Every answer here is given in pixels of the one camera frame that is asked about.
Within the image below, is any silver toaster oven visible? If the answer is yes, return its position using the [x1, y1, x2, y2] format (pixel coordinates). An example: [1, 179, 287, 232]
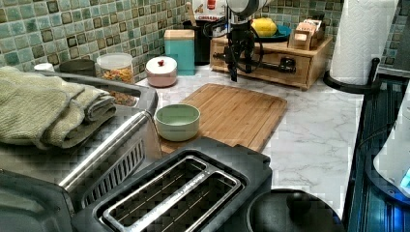
[0, 73, 162, 232]

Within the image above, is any teal canister with wooden lid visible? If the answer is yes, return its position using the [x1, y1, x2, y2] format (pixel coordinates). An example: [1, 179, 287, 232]
[163, 29, 195, 75]

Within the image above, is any light green bowl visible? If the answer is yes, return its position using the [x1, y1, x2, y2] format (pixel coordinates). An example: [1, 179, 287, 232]
[154, 103, 201, 142]

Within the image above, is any wooden spoon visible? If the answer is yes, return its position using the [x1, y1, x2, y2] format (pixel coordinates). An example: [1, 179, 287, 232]
[185, 2, 196, 27]

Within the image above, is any wooden drawer box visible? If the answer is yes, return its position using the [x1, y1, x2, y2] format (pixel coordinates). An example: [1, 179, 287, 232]
[209, 34, 334, 91]

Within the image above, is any white lidded jar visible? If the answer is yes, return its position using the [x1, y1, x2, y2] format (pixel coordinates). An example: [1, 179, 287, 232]
[34, 63, 54, 72]

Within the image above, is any pink lidded pot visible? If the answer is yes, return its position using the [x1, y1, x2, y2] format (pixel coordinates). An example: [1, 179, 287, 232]
[145, 56, 178, 87]

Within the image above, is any black paper towel holder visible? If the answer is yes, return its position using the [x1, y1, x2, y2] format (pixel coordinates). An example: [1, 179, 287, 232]
[322, 57, 382, 96]

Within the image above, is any white paper towel roll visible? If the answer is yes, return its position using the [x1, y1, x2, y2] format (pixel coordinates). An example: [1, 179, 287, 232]
[330, 0, 398, 85]

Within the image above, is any dark brown bowl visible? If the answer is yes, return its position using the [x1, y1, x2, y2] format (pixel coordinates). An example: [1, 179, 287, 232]
[59, 59, 96, 76]

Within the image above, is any clear cereal jar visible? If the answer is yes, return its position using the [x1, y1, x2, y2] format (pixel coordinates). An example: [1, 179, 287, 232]
[96, 52, 135, 107]

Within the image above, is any bamboo cutting board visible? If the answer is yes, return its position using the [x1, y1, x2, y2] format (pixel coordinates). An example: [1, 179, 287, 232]
[159, 82, 288, 155]

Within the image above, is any blue plate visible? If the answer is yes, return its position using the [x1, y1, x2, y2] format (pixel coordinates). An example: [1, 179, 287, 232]
[255, 25, 292, 43]

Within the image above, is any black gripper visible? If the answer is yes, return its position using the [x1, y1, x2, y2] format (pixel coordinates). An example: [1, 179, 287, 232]
[226, 21, 254, 82]

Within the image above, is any black round pan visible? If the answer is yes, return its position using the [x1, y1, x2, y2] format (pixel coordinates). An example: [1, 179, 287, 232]
[247, 189, 345, 232]

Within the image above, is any black utensil pot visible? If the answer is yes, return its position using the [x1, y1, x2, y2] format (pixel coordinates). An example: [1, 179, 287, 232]
[183, 20, 211, 66]

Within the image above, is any folded green towel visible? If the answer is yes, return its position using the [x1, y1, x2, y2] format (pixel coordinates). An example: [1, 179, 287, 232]
[0, 67, 116, 149]

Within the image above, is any black slot toaster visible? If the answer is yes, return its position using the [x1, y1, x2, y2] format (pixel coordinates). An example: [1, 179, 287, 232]
[72, 137, 272, 232]

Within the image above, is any white box with print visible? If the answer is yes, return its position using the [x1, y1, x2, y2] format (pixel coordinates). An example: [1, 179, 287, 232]
[191, 0, 226, 21]

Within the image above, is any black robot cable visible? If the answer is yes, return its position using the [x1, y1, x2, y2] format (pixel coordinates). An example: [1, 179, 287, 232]
[202, 18, 265, 73]

